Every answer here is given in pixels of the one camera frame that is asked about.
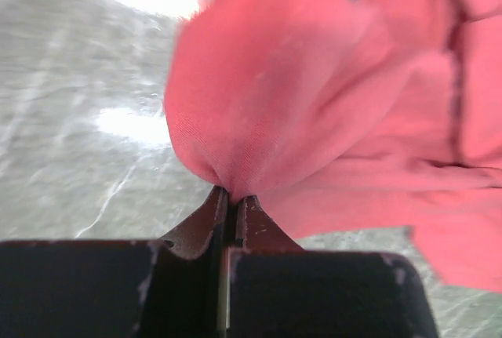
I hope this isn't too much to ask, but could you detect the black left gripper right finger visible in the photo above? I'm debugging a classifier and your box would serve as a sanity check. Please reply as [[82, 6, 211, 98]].
[[235, 196, 303, 252]]

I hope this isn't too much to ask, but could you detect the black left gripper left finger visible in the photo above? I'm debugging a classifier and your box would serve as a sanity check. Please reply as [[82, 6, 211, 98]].
[[157, 187, 228, 262]]

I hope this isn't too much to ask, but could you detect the dusty pink t shirt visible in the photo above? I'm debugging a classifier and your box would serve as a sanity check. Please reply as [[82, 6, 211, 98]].
[[165, 0, 501, 292]]

